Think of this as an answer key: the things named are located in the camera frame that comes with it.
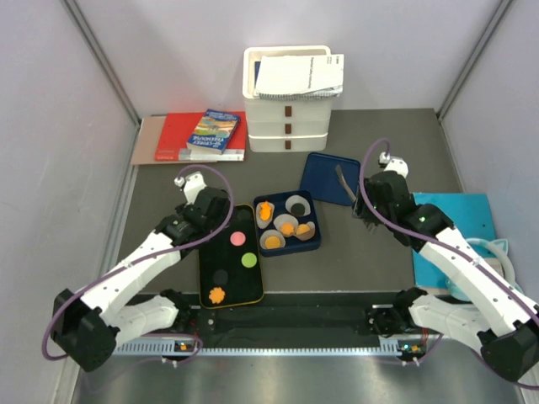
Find white paper cup top-right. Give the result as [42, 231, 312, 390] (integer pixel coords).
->
[285, 194, 312, 218]

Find teal cat-ear headphones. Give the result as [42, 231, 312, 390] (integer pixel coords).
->
[467, 237, 521, 291]

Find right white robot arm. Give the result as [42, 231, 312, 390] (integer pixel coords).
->
[355, 171, 538, 382]

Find orange flower cookie bottom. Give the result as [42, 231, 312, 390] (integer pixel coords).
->
[208, 287, 226, 305]

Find black cookie tray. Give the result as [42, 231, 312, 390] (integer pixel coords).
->
[198, 205, 264, 309]

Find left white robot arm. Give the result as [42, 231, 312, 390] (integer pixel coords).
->
[48, 187, 232, 372]

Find white paper cup bottom-right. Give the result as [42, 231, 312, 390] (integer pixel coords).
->
[294, 221, 316, 241]

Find grey metal tongs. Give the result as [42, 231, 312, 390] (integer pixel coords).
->
[335, 165, 357, 205]

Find white paper cup top-left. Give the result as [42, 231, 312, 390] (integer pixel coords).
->
[255, 200, 275, 229]

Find orange round cookie bottom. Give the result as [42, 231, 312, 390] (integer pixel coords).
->
[264, 236, 281, 249]

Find orange flower cookie top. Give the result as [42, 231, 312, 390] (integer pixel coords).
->
[259, 201, 273, 221]

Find blue cookie tin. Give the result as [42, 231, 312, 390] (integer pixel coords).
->
[253, 190, 321, 258]

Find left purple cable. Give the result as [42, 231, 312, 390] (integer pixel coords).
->
[41, 164, 232, 362]

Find white spiral notebook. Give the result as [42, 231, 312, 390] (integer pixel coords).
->
[253, 54, 344, 101]

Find blue tin lid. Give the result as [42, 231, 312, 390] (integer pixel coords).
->
[300, 152, 360, 206]

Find blue paperback book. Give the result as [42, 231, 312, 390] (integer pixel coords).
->
[186, 109, 241, 155]

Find white stacked drawer box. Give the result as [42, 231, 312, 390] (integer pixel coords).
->
[243, 45, 334, 152]

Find black sandwich cookie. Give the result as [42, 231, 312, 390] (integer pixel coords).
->
[212, 269, 228, 286]

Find white paper cup centre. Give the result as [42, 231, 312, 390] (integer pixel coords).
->
[273, 214, 299, 232]

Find orange small flower cookie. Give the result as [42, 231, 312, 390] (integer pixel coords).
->
[296, 224, 312, 236]

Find green round cookie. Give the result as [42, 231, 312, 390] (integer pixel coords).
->
[241, 252, 258, 268]

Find pink round cookie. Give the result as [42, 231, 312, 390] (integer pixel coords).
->
[230, 231, 246, 247]

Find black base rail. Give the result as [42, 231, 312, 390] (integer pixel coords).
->
[179, 291, 397, 348]

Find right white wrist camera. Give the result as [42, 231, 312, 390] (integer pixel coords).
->
[378, 151, 409, 178]

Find orange round cookie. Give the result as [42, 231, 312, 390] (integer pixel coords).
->
[264, 236, 281, 249]
[280, 222, 296, 237]

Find red book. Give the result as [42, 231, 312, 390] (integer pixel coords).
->
[154, 109, 247, 162]

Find white paper cup bottom-left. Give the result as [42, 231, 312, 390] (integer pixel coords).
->
[259, 229, 286, 251]

